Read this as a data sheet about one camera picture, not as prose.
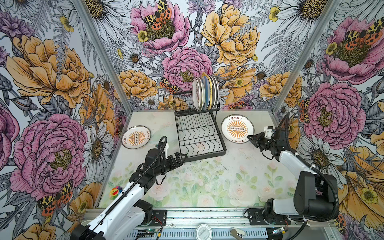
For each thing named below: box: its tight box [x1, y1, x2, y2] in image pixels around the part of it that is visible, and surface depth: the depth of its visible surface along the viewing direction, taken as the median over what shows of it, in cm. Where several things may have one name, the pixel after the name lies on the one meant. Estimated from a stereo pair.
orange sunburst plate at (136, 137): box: [121, 125, 152, 150], surface depth 107 cm
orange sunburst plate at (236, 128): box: [221, 114, 255, 144], surface depth 93 cm
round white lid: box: [195, 224, 213, 240], surface depth 66 cm
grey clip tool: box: [230, 227, 246, 240], surface depth 70 cm
